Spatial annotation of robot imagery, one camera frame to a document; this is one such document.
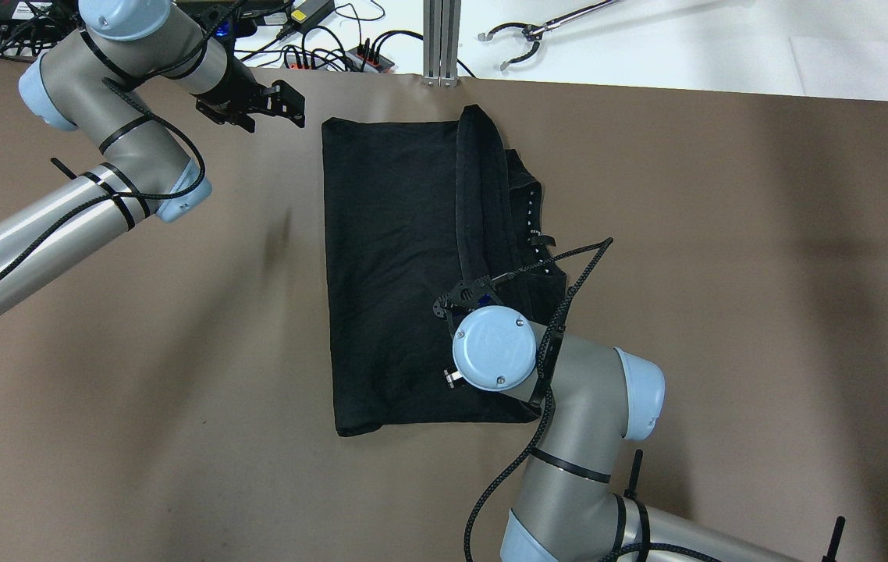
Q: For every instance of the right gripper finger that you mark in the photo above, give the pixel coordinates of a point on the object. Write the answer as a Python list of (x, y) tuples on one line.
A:
[(454, 379)]

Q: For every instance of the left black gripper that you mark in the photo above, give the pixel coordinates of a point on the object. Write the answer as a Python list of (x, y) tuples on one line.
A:
[(235, 87)]

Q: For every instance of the black graphic t-shirt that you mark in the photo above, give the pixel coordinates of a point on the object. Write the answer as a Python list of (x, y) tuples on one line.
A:
[(411, 210)]

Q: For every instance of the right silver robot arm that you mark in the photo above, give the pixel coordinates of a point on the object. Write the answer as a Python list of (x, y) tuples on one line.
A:
[(565, 510)]

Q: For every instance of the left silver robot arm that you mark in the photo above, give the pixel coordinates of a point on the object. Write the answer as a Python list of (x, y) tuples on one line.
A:
[(143, 166)]

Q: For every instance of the orange black usb hub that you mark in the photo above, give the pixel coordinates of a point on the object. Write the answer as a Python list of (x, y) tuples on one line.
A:
[(352, 61)]

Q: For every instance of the black power adapter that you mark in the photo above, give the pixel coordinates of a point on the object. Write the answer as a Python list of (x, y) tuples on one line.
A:
[(305, 16)]

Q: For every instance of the reacher grabber tool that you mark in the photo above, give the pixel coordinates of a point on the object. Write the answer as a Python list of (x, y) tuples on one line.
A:
[(534, 33)]

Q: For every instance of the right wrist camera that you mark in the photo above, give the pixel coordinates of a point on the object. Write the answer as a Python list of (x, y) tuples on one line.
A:
[(466, 296)]

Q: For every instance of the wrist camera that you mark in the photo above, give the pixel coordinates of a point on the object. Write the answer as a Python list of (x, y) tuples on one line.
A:
[(220, 20), (466, 296)]

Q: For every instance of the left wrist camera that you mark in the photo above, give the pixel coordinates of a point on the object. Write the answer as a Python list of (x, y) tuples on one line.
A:
[(220, 20)]

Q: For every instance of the aluminium frame post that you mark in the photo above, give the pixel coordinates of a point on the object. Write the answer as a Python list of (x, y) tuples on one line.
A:
[(441, 27)]

